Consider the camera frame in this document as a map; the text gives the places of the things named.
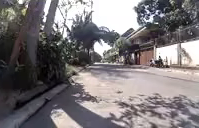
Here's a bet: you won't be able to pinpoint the parked motorcycles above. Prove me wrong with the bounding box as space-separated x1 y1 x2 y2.
149 55 171 69

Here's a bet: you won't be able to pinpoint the grey asphalt road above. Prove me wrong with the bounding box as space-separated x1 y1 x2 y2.
18 63 199 128

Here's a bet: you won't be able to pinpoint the thick leaning tree trunk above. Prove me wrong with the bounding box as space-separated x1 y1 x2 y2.
8 0 48 68

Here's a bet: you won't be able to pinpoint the group of palm trees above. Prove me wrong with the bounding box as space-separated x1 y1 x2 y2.
68 9 121 66

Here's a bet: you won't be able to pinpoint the large leafy tree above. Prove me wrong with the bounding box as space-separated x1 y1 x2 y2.
133 0 199 34

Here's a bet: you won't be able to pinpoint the house with brown roof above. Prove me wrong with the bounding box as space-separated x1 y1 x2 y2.
120 24 161 66

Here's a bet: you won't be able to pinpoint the thin tree trunk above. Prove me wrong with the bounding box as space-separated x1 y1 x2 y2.
42 0 60 38

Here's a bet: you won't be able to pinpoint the concrete kerb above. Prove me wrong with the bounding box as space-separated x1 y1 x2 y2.
0 64 90 128

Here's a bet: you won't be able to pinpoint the pole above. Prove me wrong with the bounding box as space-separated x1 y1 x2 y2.
176 28 183 67

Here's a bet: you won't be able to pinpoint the distant bush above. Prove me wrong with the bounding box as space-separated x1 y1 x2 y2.
90 50 103 64

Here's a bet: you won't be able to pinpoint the brown wooden gate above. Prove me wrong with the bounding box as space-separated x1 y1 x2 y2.
138 48 155 66

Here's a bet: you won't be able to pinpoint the white wall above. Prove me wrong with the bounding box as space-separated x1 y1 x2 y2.
155 37 199 68

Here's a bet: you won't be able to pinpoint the green bushes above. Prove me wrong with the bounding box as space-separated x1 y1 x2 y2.
0 0 88 91

